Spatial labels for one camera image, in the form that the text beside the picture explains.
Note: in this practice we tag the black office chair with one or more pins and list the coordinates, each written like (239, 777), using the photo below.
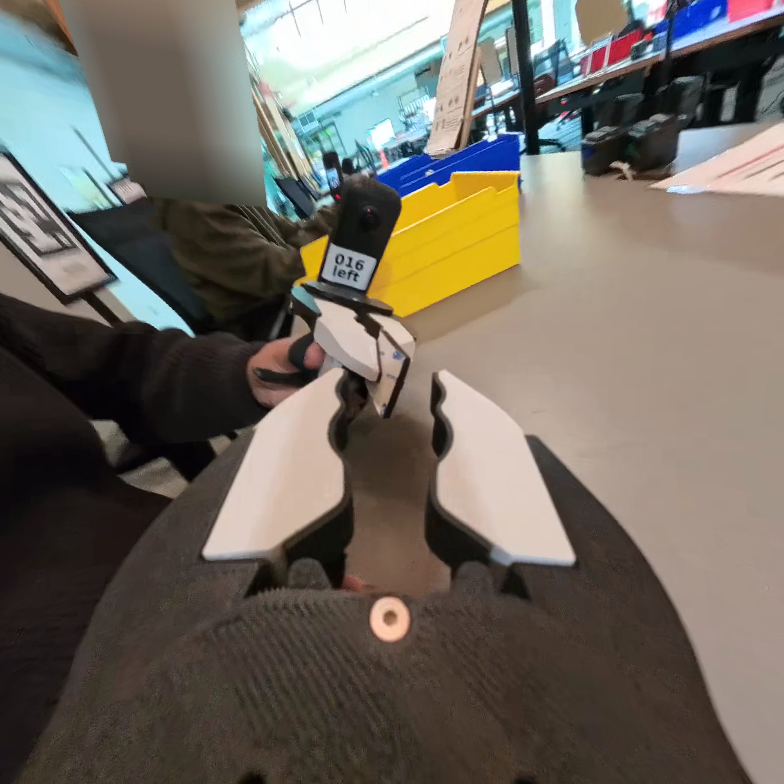
(135, 257)

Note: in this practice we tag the blue plastic bin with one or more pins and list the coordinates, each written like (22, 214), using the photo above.
(465, 162)

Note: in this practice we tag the printed paper sheet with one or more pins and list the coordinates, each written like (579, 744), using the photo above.
(735, 165)

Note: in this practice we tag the cardboard sheet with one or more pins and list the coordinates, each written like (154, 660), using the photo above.
(456, 79)

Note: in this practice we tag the framed tag poster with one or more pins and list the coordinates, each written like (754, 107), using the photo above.
(37, 226)

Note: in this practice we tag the black metal post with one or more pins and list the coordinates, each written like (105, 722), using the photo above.
(525, 79)

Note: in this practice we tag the blue storage bin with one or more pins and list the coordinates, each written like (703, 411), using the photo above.
(698, 17)

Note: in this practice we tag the person's left hand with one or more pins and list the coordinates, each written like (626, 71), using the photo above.
(272, 392)

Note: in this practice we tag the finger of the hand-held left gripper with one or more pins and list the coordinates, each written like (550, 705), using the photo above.
(346, 343)
(398, 349)

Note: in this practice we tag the red storage bin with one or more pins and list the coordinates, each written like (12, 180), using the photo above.
(750, 9)
(622, 49)

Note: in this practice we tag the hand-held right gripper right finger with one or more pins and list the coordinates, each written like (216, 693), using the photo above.
(490, 484)

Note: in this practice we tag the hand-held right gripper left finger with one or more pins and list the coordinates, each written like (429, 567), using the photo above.
(288, 478)

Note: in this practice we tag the black device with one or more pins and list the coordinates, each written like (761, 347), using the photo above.
(655, 138)
(603, 150)

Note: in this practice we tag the person's left forearm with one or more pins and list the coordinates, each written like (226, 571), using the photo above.
(122, 367)

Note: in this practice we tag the yellow plastic bin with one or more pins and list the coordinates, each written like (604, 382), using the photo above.
(453, 245)

